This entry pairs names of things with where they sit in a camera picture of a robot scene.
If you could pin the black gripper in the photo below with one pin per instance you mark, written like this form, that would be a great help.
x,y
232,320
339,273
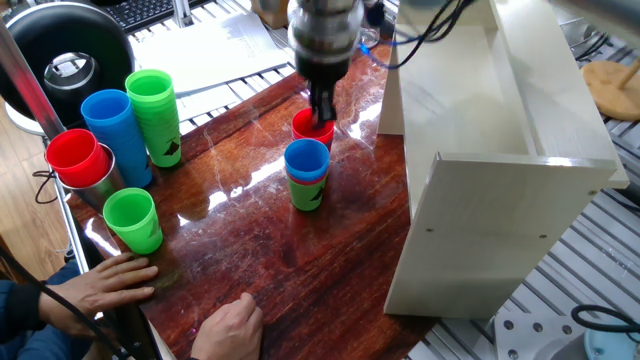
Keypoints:
x,y
322,72

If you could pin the white wooden shelf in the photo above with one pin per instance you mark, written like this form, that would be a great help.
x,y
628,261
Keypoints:
x,y
500,240

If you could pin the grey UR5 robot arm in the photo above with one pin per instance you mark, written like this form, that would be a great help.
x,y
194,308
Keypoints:
x,y
325,30

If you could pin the green plastic cup stack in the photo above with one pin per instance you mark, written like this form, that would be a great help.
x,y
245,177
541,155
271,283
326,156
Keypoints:
x,y
160,130

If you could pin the blue plastic cup stack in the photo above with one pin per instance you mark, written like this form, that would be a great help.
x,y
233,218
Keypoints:
x,y
125,145

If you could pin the person's right hand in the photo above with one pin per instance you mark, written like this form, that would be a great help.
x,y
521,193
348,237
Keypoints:
x,y
230,332

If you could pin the person's left hand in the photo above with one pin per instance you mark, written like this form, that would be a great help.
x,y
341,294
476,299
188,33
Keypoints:
x,y
97,292

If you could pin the brown cardboard box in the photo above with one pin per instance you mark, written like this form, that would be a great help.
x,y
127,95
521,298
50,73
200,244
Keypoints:
x,y
270,15

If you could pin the white paper sheet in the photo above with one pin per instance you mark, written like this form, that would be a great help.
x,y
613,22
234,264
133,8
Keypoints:
x,y
215,50

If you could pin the silver metal pole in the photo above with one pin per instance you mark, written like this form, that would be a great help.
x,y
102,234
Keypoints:
x,y
182,12

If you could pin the black computer keyboard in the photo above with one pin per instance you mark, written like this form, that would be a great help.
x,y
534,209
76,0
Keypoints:
x,y
145,12

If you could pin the shiny metal cup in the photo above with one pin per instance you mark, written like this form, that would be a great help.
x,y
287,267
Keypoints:
x,y
107,187

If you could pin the round wooden stand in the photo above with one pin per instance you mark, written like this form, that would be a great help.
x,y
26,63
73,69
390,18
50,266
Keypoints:
x,y
607,95

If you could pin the aluminium frame post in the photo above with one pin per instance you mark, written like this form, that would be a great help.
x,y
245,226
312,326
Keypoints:
x,y
30,90

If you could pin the metal base plate with holes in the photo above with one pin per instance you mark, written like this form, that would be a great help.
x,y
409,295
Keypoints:
x,y
520,335

